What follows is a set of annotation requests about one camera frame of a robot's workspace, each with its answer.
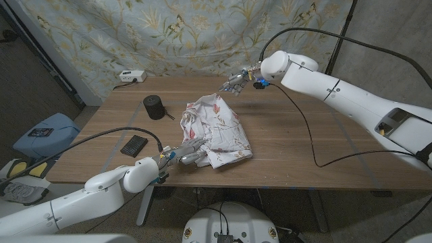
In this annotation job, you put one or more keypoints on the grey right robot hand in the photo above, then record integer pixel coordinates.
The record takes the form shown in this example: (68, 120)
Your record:
(243, 80)

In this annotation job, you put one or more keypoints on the pale blue floral backdrop cloth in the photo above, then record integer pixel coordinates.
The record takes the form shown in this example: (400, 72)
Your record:
(135, 40)

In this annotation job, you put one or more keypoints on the grey metal table leg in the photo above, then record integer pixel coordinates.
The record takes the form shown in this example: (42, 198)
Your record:
(144, 206)
(317, 209)

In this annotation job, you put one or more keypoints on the black cylindrical speaker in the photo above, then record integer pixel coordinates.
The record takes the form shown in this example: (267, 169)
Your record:
(153, 106)

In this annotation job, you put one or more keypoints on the blue padded stool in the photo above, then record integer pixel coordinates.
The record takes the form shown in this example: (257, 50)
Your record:
(47, 135)

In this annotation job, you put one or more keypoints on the black power brick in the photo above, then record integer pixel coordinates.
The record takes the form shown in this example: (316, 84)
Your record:
(297, 236)

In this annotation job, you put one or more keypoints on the white cloth with red flowers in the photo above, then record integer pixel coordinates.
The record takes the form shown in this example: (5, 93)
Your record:
(219, 131)

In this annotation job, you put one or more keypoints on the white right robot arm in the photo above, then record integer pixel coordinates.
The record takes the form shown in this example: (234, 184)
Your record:
(320, 84)

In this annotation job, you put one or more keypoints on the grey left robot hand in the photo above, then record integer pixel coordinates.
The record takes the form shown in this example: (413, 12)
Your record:
(182, 153)

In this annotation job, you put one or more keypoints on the white power strip box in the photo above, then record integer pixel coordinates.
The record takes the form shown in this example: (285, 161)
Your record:
(132, 75)

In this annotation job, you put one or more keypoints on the grey sneaker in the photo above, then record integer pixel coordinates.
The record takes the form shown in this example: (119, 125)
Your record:
(23, 194)

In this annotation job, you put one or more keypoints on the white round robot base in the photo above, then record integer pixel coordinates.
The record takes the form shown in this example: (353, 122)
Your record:
(243, 219)

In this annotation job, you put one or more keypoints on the black module on robot base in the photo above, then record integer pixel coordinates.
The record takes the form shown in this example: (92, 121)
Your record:
(225, 239)

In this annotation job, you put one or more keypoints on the black and yellow foot pedal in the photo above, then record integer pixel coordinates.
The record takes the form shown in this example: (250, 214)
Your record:
(20, 168)

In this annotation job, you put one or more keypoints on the black flat package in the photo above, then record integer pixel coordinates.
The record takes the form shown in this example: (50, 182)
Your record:
(134, 146)

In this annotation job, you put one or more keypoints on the black backdrop stand pole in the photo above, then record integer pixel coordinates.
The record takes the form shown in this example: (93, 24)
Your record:
(349, 17)

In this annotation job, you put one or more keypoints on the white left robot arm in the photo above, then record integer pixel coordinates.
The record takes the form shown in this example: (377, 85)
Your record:
(101, 192)

